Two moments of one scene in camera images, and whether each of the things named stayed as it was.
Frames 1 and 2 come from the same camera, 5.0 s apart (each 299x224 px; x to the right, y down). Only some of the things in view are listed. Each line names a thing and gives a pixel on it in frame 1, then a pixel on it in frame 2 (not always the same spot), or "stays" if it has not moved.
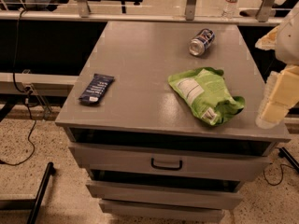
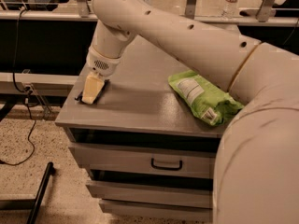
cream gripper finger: [281, 94] → [98, 64]
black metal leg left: [49, 171] stays
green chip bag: [209, 94] stays
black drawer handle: [166, 168] stays
